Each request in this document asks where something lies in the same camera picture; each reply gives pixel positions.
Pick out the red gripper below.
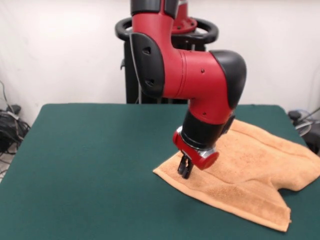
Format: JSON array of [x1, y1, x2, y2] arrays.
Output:
[[172, 126, 220, 180]]

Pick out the tan terry towel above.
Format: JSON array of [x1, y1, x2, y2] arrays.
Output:
[[152, 119, 320, 233]]

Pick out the dark green table cloth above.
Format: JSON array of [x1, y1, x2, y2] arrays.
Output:
[[0, 103, 320, 240]]

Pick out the black floor object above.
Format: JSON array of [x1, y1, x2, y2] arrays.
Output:
[[303, 129, 320, 155]]

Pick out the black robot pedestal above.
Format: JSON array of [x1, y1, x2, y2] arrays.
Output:
[[114, 16, 220, 105]]

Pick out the black cable bundle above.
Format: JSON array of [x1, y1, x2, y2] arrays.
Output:
[[0, 79, 32, 156]]

